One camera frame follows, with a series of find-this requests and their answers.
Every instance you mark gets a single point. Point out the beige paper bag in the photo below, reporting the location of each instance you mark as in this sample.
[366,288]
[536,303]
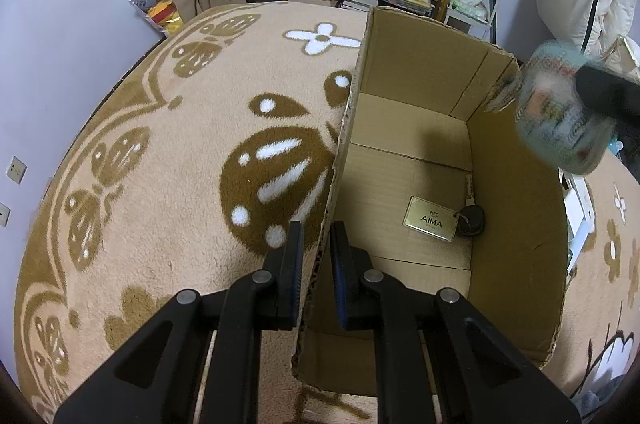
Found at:
[625,57]

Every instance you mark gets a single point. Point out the gold rectangular key tag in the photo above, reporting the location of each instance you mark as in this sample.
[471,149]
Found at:
[430,219]

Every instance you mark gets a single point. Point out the white wall socket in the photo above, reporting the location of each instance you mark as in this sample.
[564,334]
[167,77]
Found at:
[4,215]
[16,170]

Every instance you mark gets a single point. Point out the blurry teal packet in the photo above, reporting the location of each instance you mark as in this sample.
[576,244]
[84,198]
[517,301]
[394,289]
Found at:
[550,119]

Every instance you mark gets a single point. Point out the silver key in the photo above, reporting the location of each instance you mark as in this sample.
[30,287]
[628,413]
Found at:
[469,189]

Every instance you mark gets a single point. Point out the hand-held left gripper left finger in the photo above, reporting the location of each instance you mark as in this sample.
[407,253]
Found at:
[297,264]

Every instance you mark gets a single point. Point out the white rectangular device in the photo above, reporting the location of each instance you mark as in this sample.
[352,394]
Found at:
[580,214]

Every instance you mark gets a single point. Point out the pale green packets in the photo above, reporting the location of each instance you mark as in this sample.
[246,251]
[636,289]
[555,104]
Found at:
[470,7]

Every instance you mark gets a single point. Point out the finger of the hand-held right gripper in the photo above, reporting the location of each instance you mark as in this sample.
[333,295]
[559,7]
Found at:
[610,94]

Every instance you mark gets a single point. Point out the stack of magazines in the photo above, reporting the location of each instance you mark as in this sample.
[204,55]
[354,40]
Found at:
[385,2]

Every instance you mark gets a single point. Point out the cardboard box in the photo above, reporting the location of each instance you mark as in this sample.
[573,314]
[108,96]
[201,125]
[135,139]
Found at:
[400,174]

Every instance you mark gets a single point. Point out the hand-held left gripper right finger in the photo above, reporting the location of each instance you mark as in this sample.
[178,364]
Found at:
[340,274]

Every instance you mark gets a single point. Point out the black round key fob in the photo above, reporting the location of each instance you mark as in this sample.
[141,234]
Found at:
[472,221]

